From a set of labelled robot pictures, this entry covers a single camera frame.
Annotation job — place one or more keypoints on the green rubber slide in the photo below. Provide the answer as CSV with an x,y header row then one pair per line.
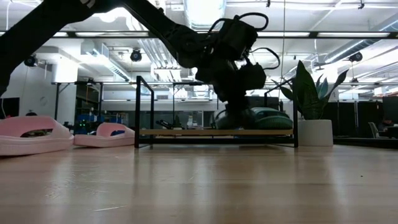
x,y
275,123
220,123

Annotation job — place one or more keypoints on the pink rubber slide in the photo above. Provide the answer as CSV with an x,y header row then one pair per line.
x,y
31,144
102,141

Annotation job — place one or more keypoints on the black monitor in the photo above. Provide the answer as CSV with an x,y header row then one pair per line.
x,y
9,109

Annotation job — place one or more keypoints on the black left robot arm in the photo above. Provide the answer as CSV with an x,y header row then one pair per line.
x,y
174,34

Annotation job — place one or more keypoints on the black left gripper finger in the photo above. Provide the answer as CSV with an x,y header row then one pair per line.
x,y
242,115
230,115

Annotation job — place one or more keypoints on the snake plant in white pot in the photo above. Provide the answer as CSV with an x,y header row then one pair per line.
x,y
314,133

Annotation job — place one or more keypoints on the black cabinet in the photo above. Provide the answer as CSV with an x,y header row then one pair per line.
x,y
267,102

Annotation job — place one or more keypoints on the black partition wall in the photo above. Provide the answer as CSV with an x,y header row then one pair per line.
x,y
367,118

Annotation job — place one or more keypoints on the grey office chair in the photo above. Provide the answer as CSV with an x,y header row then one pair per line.
x,y
373,129

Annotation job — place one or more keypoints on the silver ventilation duct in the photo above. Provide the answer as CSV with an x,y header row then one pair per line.
x,y
203,12

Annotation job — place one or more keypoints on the black ceiling camera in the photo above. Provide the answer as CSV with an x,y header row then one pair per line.
x,y
356,57
31,60
136,55

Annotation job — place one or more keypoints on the black high table frame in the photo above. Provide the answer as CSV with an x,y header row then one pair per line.
x,y
57,102

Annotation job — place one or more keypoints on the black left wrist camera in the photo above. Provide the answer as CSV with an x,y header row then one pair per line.
x,y
253,77

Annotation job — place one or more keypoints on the black screen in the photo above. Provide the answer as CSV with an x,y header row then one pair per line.
x,y
391,109

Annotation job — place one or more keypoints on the wooden shelf with black frame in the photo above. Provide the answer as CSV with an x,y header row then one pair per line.
x,y
186,132

